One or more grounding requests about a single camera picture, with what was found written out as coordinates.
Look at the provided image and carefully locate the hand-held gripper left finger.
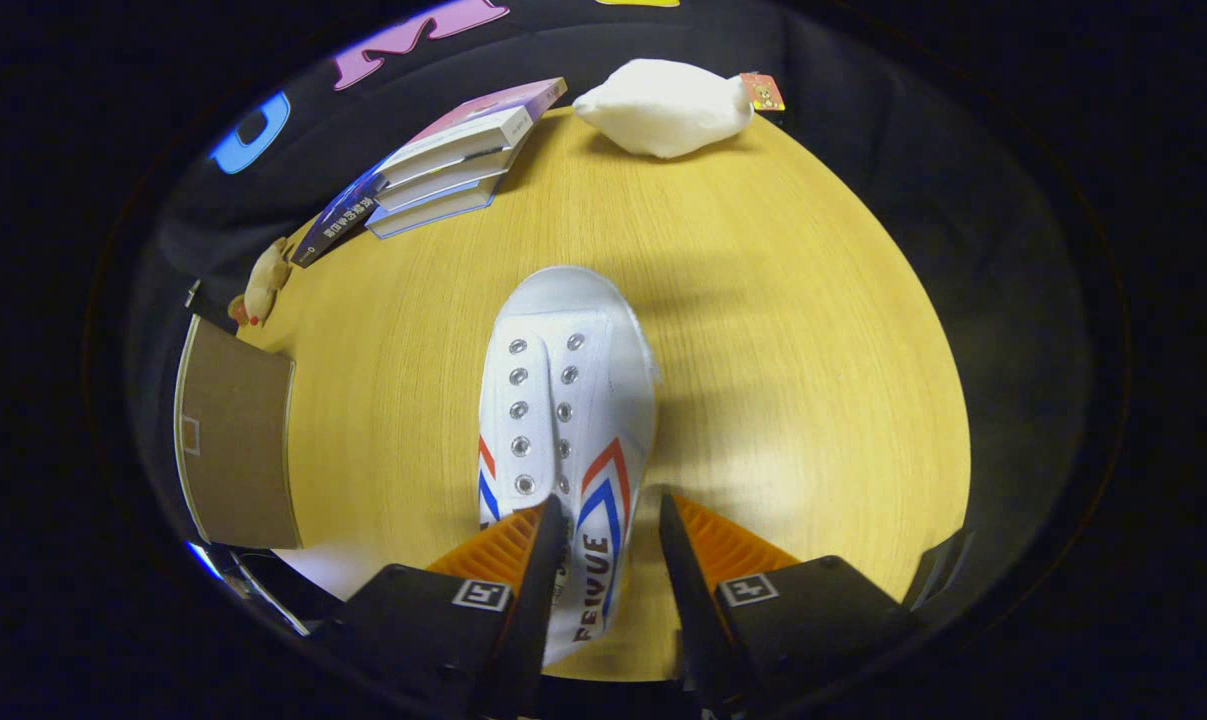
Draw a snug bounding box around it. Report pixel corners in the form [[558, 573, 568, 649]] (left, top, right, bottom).
[[338, 493, 571, 716]]

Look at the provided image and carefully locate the brown fabric storage box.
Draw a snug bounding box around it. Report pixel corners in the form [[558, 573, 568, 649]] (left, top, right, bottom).
[[173, 315, 302, 551]]

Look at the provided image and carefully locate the pink cover book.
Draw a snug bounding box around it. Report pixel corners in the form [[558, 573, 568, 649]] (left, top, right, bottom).
[[378, 77, 569, 186]]

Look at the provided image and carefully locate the thin white book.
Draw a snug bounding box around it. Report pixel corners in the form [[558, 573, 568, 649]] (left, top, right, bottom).
[[373, 148, 524, 213]]

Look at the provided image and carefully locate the dark blue book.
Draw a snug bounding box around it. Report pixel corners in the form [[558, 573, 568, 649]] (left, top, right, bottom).
[[290, 165, 389, 269]]

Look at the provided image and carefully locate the white plush toy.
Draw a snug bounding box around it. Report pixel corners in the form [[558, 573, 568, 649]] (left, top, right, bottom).
[[572, 58, 786, 159]]

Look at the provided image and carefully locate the blue edged white book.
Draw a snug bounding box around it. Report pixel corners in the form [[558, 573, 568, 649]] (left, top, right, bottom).
[[366, 175, 504, 239]]

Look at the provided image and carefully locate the white striped canvas shoe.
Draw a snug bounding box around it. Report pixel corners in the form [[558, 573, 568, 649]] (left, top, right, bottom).
[[476, 265, 659, 669]]

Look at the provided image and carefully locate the brown plush toy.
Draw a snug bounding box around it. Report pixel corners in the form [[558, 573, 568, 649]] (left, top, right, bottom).
[[228, 237, 294, 328]]

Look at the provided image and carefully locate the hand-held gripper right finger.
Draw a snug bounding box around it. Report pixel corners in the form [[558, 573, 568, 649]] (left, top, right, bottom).
[[658, 493, 914, 716]]

